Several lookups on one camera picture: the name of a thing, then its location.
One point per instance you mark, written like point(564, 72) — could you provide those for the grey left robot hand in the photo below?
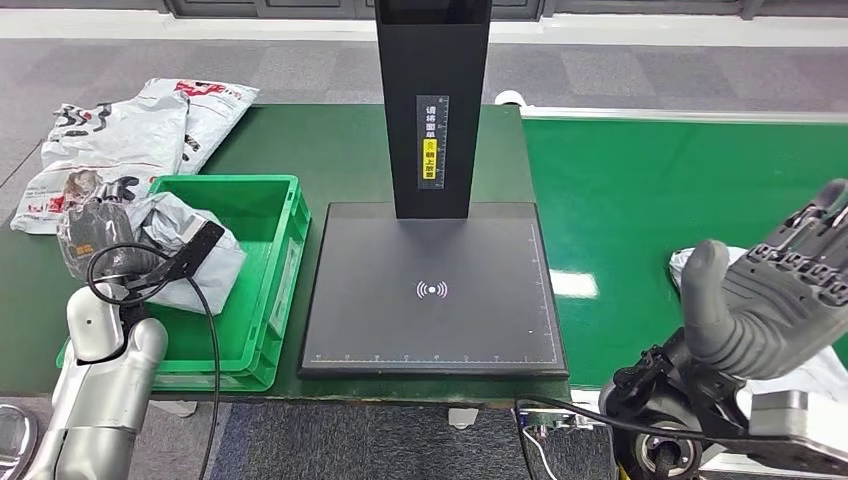
point(99, 232)

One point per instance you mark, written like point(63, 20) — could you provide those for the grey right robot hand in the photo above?
point(775, 311)

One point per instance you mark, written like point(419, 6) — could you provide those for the grey parcel bag red logo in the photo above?
point(815, 378)

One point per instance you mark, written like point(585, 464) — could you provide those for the green conveyor belt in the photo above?
point(596, 199)

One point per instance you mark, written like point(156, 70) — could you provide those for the white round conveyor cap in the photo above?
point(510, 98)

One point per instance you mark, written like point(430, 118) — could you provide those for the white bag with face print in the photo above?
point(112, 152)

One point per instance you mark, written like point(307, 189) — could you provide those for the green plastic crate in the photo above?
point(265, 218)

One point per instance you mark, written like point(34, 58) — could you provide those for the white bag with red print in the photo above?
point(218, 112)

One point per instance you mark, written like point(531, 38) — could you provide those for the white table foot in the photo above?
point(175, 407)
point(464, 417)

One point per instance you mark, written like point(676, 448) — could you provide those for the shiny chrome robot part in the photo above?
point(14, 444)

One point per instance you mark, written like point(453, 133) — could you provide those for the black yellow column label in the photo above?
point(432, 132)

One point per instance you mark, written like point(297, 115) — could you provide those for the black scanner column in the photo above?
point(411, 66)

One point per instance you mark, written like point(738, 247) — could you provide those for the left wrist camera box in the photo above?
point(192, 248)

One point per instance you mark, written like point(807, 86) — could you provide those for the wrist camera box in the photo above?
point(192, 248)
point(782, 414)

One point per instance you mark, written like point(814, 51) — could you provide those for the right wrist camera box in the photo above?
point(782, 414)

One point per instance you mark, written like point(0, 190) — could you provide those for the aluminium conveyor frame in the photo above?
point(662, 114)

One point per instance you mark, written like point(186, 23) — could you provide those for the dark glass partition frame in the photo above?
point(265, 8)

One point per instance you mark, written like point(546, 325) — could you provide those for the black scanner base plate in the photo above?
point(430, 331)

